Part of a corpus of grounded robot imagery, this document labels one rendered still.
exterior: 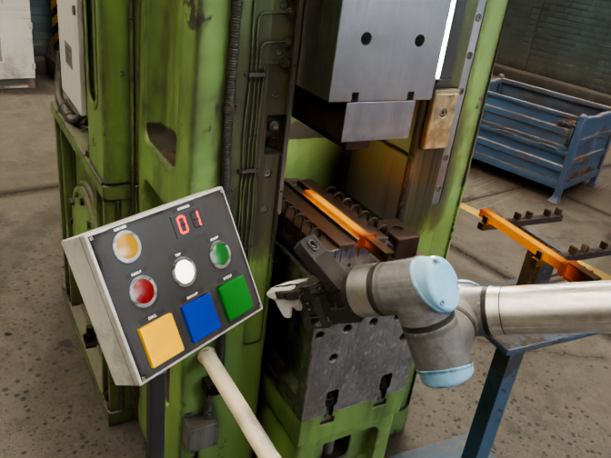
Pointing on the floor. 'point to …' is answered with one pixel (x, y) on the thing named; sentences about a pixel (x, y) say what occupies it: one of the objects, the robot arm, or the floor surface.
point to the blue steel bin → (543, 134)
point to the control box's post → (155, 416)
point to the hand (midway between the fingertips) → (271, 289)
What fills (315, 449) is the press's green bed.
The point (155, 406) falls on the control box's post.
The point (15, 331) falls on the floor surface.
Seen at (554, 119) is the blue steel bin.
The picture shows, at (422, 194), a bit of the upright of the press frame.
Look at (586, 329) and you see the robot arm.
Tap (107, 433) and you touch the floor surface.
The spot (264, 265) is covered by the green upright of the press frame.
